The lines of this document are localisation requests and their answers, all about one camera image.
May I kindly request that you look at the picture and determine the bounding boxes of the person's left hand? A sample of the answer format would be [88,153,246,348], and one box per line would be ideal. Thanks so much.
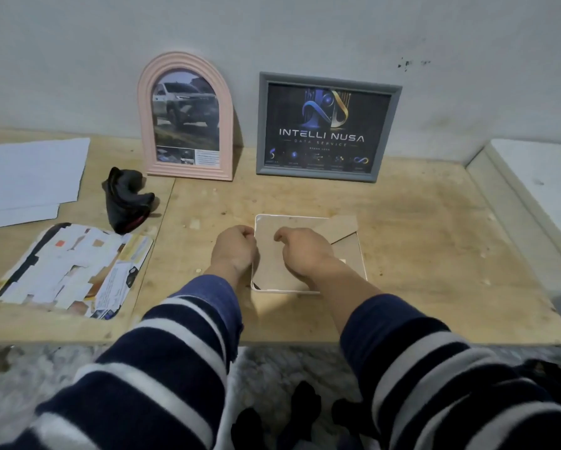
[209,224,259,289]

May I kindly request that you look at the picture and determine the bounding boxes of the person's right hand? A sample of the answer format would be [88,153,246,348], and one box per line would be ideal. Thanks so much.
[273,226,337,282]

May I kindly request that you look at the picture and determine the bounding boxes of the small brown stand backing board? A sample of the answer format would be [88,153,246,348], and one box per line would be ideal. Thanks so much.
[254,215,366,292]

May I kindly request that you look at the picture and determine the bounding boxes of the white rectangular photo frame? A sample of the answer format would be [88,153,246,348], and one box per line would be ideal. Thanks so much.
[250,213,368,295]

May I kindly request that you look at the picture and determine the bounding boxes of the cut brochure pages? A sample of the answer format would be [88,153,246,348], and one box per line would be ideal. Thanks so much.
[85,234,154,321]

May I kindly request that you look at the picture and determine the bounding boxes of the black cleaning cloth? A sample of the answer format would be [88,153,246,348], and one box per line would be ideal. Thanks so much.
[102,166,155,235]

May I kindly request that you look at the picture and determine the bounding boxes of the grey rectangular photo frame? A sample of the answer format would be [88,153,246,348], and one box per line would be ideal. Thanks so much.
[255,71,403,183]

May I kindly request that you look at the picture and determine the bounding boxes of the double-sided arched brochure picture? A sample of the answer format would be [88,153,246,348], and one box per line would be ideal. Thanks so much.
[150,69,221,168]

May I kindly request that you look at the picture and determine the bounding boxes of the pink arched photo frame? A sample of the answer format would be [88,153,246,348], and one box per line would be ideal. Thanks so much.
[137,51,234,182]

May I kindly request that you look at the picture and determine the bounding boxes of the cut-up car brochure page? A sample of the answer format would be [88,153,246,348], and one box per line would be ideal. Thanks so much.
[0,223,127,317]

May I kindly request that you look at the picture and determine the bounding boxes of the white paper sheets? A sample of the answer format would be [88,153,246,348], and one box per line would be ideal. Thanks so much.
[0,137,92,215]

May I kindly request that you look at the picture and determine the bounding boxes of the person's right forearm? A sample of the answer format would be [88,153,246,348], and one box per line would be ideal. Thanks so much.
[308,259,561,450]

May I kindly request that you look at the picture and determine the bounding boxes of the person's left forearm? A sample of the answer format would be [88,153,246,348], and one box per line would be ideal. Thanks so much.
[0,274,244,450]

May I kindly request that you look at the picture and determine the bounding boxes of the person's black shoe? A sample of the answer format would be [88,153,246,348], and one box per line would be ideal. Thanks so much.
[280,381,322,450]
[230,407,265,450]

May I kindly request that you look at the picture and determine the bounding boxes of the black stool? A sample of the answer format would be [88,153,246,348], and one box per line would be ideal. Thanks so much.
[331,399,380,441]

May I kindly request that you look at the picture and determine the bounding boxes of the white cabinet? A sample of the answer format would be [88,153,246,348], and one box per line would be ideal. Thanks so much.
[466,139,561,333]

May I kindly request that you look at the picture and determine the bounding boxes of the black bag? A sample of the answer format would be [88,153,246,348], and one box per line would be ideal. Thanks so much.
[514,358,561,399]

